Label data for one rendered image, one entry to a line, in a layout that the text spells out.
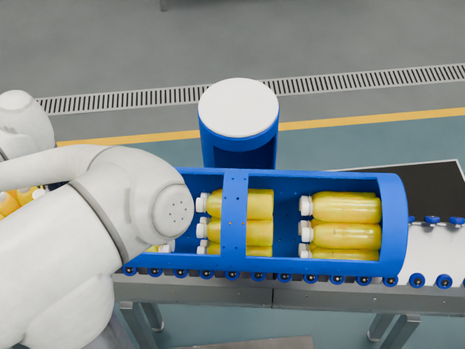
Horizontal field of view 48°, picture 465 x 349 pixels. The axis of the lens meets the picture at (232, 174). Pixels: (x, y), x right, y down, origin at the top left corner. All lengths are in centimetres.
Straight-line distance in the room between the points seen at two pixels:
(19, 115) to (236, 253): 61
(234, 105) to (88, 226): 122
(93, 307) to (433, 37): 346
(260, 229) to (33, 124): 62
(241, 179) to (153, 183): 74
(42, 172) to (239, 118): 94
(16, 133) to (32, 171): 23
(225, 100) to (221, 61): 172
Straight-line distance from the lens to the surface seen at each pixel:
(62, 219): 65
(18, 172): 99
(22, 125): 117
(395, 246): 137
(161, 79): 344
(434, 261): 167
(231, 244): 133
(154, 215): 64
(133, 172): 67
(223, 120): 176
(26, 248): 64
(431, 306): 169
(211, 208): 138
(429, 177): 285
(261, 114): 177
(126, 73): 354
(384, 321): 230
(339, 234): 139
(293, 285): 156
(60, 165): 92
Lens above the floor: 234
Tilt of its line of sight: 54 degrees down
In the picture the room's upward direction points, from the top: 3 degrees counter-clockwise
